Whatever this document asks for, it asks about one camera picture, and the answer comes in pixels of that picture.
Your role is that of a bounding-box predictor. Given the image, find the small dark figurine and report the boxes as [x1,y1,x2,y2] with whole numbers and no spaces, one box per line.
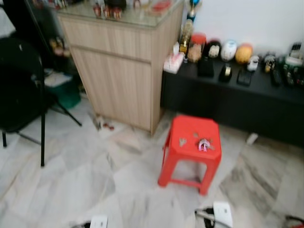
[264,53,276,72]

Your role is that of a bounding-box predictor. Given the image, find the black box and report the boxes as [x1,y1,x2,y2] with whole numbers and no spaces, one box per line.
[198,57,215,78]

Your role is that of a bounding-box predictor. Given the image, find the black low console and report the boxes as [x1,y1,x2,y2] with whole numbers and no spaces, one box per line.
[161,57,304,145]

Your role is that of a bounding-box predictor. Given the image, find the pink white tissue box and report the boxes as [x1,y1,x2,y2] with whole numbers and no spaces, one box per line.
[163,51,185,74]

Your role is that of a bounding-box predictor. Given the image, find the black tape dispenser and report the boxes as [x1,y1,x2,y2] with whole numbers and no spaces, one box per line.
[218,63,233,83]

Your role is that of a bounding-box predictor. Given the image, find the white scrap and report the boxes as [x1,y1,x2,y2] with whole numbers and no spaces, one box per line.
[246,133,258,145]

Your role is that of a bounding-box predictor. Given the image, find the small white power adapter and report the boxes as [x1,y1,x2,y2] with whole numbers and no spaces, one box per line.
[90,215,109,228]

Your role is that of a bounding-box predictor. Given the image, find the red tray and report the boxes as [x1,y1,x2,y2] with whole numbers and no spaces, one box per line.
[152,1,172,12]

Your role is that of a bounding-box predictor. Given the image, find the white round ornament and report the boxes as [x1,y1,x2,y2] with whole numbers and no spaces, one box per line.
[221,40,238,61]

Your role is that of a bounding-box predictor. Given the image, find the large white power adapter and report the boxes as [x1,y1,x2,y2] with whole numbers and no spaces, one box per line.
[213,202,234,228]

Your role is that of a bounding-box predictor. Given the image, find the small white figurine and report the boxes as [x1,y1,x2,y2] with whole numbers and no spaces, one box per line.
[247,55,260,72]

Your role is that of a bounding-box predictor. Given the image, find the black round ornament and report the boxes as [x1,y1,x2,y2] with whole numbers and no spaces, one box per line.
[203,40,222,60]

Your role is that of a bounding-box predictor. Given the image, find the red plastic stool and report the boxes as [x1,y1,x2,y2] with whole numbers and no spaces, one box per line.
[158,114,222,196]

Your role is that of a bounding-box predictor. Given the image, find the jar with red lid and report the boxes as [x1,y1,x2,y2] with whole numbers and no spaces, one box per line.
[188,32,207,63]

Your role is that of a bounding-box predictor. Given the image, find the blue gold trophy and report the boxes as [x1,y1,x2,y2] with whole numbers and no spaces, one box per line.
[187,0,201,22]

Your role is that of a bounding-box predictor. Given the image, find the black folding chair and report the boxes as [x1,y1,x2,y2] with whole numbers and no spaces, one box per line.
[0,37,82,167]

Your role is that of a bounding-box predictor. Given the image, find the golden bottle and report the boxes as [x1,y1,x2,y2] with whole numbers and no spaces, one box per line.
[180,19,194,55]

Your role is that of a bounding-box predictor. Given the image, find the black shelf unit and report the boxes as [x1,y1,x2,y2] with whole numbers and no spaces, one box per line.
[2,0,79,74]

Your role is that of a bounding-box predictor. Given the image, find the green plastic bin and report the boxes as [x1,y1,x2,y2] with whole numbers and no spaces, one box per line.
[45,71,82,110]

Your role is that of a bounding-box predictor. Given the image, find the black power cable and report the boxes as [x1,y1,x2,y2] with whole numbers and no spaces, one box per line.
[195,208,224,228]

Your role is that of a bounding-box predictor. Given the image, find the orange round ornament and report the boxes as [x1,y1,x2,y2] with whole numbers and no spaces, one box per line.
[235,43,253,65]

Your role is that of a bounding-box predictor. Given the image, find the black remote control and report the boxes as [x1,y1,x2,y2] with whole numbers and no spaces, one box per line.
[270,66,283,87]

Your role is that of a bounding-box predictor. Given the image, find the light wooden cabinet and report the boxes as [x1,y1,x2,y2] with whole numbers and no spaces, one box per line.
[57,0,185,135]

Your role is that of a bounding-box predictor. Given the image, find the keys with pink keychain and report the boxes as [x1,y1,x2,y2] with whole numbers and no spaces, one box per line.
[196,138,215,152]

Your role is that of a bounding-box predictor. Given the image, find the black wallet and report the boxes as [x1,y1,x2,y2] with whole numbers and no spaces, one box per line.
[237,69,254,86]

